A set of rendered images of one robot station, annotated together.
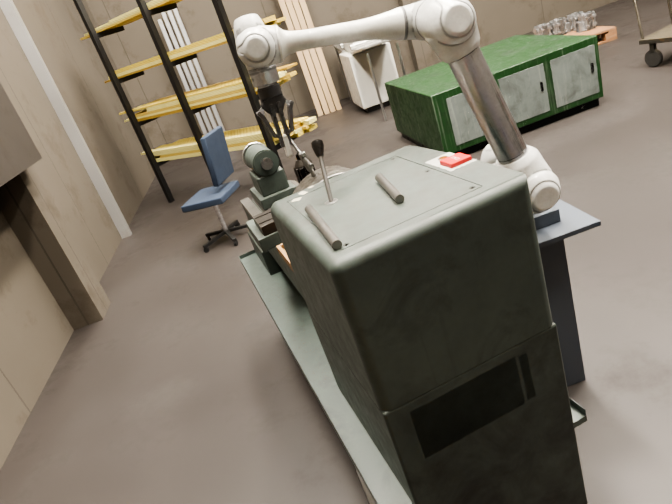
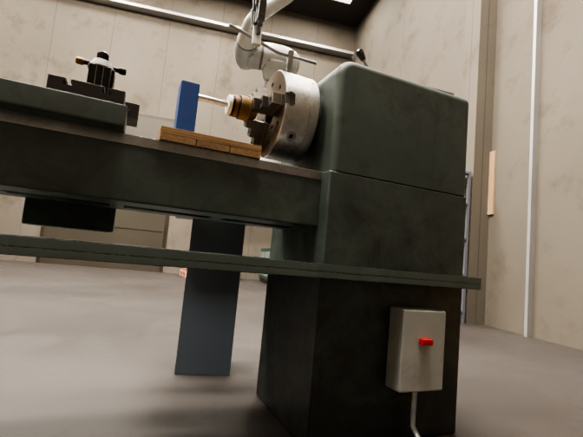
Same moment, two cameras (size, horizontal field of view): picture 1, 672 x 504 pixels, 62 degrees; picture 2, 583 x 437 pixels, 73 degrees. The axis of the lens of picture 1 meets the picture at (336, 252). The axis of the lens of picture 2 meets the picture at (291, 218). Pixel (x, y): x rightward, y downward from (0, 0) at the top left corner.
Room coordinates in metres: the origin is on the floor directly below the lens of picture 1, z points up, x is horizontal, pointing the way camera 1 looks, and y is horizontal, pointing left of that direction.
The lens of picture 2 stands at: (1.92, 1.35, 0.57)
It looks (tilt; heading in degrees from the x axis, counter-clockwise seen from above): 6 degrees up; 259
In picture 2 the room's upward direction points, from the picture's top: 5 degrees clockwise
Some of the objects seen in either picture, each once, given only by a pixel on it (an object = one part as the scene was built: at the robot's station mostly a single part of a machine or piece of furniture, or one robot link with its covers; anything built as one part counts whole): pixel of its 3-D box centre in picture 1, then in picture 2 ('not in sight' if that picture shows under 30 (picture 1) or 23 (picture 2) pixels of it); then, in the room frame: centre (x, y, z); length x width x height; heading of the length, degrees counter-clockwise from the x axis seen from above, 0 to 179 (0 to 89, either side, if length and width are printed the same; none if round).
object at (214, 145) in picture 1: (211, 191); not in sight; (5.01, 0.89, 0.49); 0.57 x 0.55 x 0.98; 89
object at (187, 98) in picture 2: not in sight; (185, 118); (2.05, 0.03, 1.00); 0.08 x 0.06 x 0.23; 102
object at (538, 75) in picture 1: (485, 92); not in sight; (5.77, -2.04, 0.33); 1.66 x 1.54 x 0.65; 94
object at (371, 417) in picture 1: (448, 428); (357, 299); (1.33, -0.15, 0.43); 0.60 x 0.48 x 0.86; 12
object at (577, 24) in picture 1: (552, 39); not in sight; (7.98, -3.92, 0.20); 1.40 x 0.96 x 0.39; 93
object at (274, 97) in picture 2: not in sight; (271, 103); (1.77, 0.06, 1.09); 0.12 x 0.11 x 0.05; 102
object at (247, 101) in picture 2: not in sight; (243, 107); (1.86, -0.01, 1.08); 0.09 x 0.09 x 0.09; 12
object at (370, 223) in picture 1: (397, 255); (369, 146); (1.33, -0.15, 1.06); 0.59 x 0.48 x 0.39; 12
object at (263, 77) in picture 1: (264, 76); not in sight; (1.85, 0.03, 1.56); 0.09 x 0.09 x 0.06
